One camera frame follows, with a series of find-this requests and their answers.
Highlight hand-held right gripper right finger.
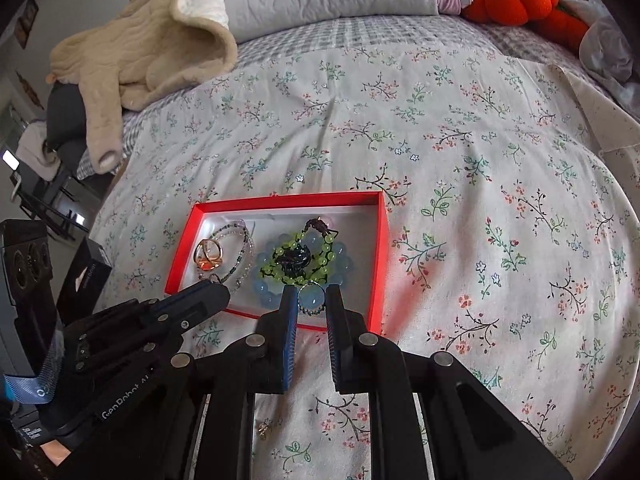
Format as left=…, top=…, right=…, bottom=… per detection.
left=325, top=285, right=573, bottom=480

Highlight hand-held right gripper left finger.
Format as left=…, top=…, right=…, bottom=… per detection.
left=165, top=285, right=301, bottom=480

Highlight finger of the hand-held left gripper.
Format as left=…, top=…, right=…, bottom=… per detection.
left=65, top=280, right=232, bottom=346
left=75, top=329, right=187, bottom=377

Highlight round gold brooch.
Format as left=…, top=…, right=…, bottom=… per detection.
left=194, top=239, right=224, bottom=268

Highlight blue bead bracelet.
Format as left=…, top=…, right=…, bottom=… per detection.
left=248, top=230, right=348, bottom=318

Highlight black hair clip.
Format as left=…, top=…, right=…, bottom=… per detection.
left=275, top=245, right=313, bottom=276

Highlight green bead bracelet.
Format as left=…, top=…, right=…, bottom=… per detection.
left=257, top=217, right=346, bottom=283

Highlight silver beaded bracelet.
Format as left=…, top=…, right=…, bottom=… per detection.
left=200, top=220, right=256, bottom=286

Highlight red cardboard box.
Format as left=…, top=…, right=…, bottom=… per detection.
left=165, top=191, right=390, bottom=333

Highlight black box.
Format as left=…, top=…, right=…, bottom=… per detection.
left=56, top=236, right=113, bottom=326

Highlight black metal rack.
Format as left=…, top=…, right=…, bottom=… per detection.
left=15, top=175, right=91, bottom=241

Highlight white cloth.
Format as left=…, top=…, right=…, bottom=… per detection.
left=17, top=120, right=63, bottom=181

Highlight beige quilted jacket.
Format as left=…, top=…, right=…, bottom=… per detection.
left=46, top=0, right=238, bottom=176

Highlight orange pumpkin plush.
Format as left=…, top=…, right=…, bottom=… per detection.
left=460, top=0, right=591, bottom=51

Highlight grey crumpled cloth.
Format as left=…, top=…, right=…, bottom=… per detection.
left=565, top=0, right=640, bottom=121

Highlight blue wrist strap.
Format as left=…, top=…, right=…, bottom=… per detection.
left=0, top=330, right=66, bottom=406

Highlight wall picture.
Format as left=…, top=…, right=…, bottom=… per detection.
left=15, top=70, right=41, bottom=106
left=17, top=0, right=40, bottom=36

